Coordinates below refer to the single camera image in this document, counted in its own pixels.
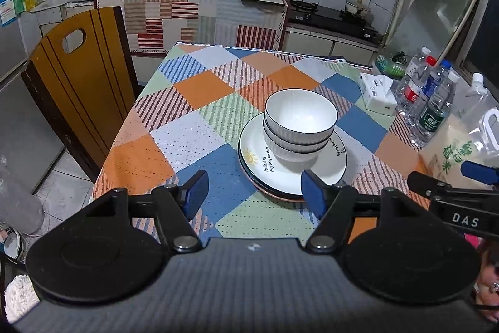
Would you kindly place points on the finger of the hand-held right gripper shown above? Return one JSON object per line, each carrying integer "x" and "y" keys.
{"x": 479, "y": 173}
{"x": 425, "y": 184}

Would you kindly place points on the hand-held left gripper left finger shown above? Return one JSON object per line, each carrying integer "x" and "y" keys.
{"x": 195, "y": 196}

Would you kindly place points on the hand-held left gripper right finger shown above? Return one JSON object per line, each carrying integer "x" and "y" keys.
{"x": 314, "y": 192}

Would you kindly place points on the white plate with sun print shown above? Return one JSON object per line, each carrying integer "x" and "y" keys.
{"x": 284, "y": 179}

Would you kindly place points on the person's right hand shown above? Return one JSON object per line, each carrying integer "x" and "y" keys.
{"x": 490, "y": 270}

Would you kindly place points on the orange rimmed patterned plate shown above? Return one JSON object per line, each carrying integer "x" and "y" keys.
{"x": 280, "y": 198}

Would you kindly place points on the green label water bottle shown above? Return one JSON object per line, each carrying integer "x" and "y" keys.
{"x": 430, "y": 118}

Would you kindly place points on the white tissue box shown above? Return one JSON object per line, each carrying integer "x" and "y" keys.
{"x": 378, "y": 99}

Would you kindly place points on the blue label water bottle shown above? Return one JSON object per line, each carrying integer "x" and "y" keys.
{"x": 432, "y": 83}

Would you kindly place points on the checkered patchwork tablecloth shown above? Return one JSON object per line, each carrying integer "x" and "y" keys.
{"x": 202, "y": 85}

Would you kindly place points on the clear plastic bottle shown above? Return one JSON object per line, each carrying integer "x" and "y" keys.
{"x": 417, "y": 60}

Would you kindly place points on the green plastic basket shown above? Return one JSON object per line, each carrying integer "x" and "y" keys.
{"x": 386, "y": 65}

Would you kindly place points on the white base cabinet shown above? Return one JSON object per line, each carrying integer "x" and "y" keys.
{"x": 312, "y": 44}

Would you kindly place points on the brown wooden chair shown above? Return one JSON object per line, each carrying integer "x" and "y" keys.
{"x": 89, "y": 83}

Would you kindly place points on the leaning metal sheet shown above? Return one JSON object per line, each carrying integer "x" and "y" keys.
{"x": 436, "y": 5}

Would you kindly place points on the black gas stove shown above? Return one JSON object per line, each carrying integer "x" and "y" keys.
{"x": 331, "y": 19}

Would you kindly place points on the grey cylindrical container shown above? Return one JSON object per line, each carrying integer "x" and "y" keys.
{"x": 19, "y": 200}

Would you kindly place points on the striped patchwork counter cloth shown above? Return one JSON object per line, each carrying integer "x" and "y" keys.
{"x": 175, "y": 17}

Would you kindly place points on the grey refrigerator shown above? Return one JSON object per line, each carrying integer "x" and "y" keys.
{"x": 23, "y": 122}

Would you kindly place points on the white round basin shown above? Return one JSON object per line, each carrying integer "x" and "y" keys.
{"x": 13, "y": 245}

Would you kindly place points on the cream cooking pot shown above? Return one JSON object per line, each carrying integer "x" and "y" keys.
{"x": 356, "y": 7}

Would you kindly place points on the white fluffy mat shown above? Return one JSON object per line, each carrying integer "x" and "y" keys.
{"x": 19, "y": 298}

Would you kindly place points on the white kitchen sink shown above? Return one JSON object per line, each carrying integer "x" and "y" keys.
{"x": 66, "y": 1}

